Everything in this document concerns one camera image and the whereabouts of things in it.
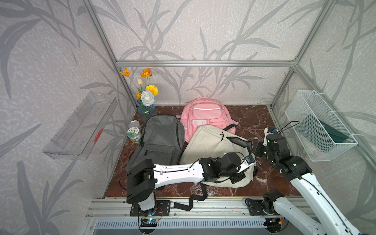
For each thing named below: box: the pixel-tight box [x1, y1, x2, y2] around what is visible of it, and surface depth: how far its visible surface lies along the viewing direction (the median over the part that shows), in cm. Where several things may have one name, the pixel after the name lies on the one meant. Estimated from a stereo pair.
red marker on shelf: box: [93, 128, 104, 143], surface depth 66 cm
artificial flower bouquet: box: [119, 67, 159, 107], surface depth 84 cm
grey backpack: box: [125, 114, 186, 171], surface depth 96 cm
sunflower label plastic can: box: [126, 125, 142, 144], surface depth 97 cm
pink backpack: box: [176, 96, 239, 143], surface depth 111 cm
